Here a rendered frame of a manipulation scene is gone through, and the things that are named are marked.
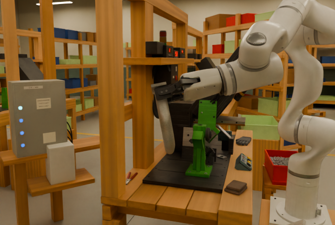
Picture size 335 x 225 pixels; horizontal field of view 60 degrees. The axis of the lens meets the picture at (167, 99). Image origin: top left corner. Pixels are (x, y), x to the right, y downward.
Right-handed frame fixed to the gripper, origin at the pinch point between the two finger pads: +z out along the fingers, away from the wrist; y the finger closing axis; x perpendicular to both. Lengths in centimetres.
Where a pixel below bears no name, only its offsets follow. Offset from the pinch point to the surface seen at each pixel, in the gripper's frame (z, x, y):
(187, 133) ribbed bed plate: -13, -11, -113
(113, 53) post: 15, -39, -41
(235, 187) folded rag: -24, 28, -72
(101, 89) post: 24, -28, -50
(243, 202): -24, 35, -66
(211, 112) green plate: -30, -19, -105
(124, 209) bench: 30, 24, -82
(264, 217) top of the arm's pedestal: -31, 43, -65
